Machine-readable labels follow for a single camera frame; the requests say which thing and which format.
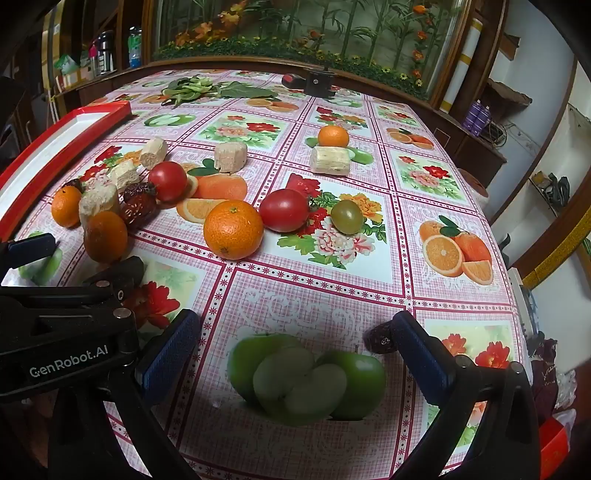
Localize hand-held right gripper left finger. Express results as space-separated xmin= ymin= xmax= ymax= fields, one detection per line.
xmin=48 ymin=308 xmax=202 ymax=480

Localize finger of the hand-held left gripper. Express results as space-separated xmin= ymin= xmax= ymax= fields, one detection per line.
xmin=0 ymin=233 xmax=58 ymax=271
xmin=83 ymin=256 xmax=146 ymax=312

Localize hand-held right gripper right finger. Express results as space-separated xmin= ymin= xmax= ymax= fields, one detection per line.
xmin=392 ymin=310 xmax=542 ymax=480

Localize small mandarin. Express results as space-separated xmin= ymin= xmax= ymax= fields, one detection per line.
xmin=318 ymin=124 xmax=350 ymax=149
xmin=51 ymin=185 xmax=83 ymax=229

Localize red tray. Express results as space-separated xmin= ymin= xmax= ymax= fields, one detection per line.
xmin=0 ymin=100 xmax=133 ymax=243

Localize large orange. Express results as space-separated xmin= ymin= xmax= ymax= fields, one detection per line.
xmin=204 ymin=199 xmax=265 ymax=260

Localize red tomato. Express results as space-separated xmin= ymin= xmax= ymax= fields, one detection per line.
xmin=259 ymin=188 xmax=311 ymax=233
xmin=148 ymin=161 xmax=188 ymax=203

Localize dark orange mandarin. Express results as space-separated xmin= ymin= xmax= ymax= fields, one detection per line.
xmin=83 ymin=211 xmax=129 ymax=264

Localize beige cake piece front left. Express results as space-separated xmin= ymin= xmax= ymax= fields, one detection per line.
xmin=78 ymin=182 xmax=120 ymax=229

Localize beige cake piece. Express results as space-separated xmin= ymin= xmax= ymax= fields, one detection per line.
xmin=78 ymin=182 xmax=120 ymax=229
xmin=108 ymin=159 xmax=140 ymax=191
xmin=140 ymin=137 xmax=168 ymax=168
xmin=309 ymin=146 xmax=352 ymax=176
xmin=213 ymin=142 xmax=249 ymax=174

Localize floral fruit print tablecloth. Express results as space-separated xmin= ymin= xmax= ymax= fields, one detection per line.
xmin=0 ymin=69 xmax=532 ymax=480

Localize dark cloth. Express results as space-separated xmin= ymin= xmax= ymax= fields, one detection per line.
xmin=526 ymin=339 xmax=562 ymax=416

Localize beige cake piece upper left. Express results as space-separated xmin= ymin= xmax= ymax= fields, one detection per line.
xmin=140 ymin=137 xmax=168 ymax=168

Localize white plastic bag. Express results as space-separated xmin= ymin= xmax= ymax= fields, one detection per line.
xmin=551 ymin=369 xmax=578 ymax=411

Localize red box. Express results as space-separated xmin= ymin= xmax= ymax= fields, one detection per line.
xmin=538 ymin=418 xmax=568 ymax=480

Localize green tomato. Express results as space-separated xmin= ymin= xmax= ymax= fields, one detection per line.
xmin=331 ymin=199 xmax=364 ymax=234

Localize beige cake piece centre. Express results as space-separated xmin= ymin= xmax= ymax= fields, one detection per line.
xmin=213 ymin=142 xmax=249 ymax=174

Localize green plastic bag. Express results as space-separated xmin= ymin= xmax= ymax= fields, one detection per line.
xmin=54 ymin=54 xmax=90 ymax=75

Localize bunch of leafy greens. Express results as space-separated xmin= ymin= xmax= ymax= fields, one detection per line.
xmin=159 ymin=78 xmax=223 ymax=106

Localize black and silver thermos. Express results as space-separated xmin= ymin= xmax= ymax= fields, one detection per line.
xmin=98 ymin=31 xmax=116 ymax=75

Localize tools on shelf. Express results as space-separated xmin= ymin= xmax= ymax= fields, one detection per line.
xmin=531 ymin=172 xmax=571 ymax=204

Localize beige cake piece far right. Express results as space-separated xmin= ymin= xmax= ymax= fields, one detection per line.
xmin=309 ymin=146 xmax=352 ymax=176

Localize large green leaf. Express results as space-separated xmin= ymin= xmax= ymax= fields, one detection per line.
xmin=221 ymin=80 xmax=279 ymax=100

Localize clear plastic bottle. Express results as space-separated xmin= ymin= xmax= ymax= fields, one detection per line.
xmin=127 ymin=27 xmax=144 ymax=69

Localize white paper roll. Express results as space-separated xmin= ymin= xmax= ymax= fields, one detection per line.
xmin=440 ymin=16 xmax=484 ymax=114

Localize flower and bamboo mural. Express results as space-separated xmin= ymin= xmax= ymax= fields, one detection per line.
xmin=152 ymin=0 xmax=468 ymax=100

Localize tangled cables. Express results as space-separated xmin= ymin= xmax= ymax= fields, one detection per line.
xmin=485 ymin=117 xmax=513 ymax=144

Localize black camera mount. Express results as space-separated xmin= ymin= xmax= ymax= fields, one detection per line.
xmin=307 ymin=67 xmax=336 ymax=97

